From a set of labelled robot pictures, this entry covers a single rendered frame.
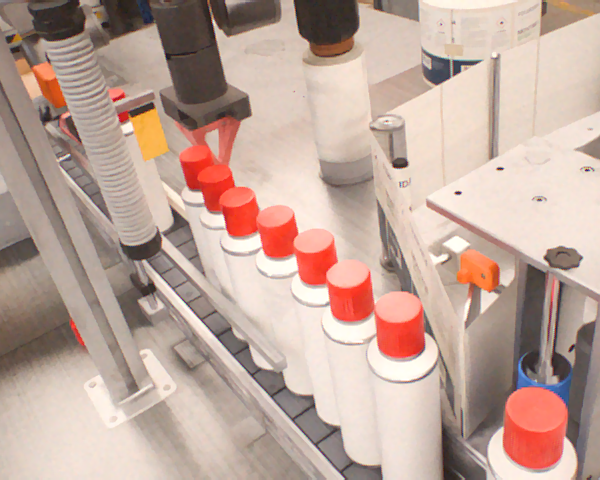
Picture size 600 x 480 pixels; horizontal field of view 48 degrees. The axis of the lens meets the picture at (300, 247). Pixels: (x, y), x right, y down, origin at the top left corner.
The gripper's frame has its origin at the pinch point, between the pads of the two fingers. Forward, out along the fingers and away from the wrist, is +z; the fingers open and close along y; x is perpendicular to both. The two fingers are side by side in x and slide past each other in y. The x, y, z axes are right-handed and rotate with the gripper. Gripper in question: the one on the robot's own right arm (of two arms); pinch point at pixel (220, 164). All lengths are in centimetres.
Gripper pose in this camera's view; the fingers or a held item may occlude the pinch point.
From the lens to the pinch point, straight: 80.4
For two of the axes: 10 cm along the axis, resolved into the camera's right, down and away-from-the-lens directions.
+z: 1.5, 7.9, 5.9
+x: -8.2, 4.4, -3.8
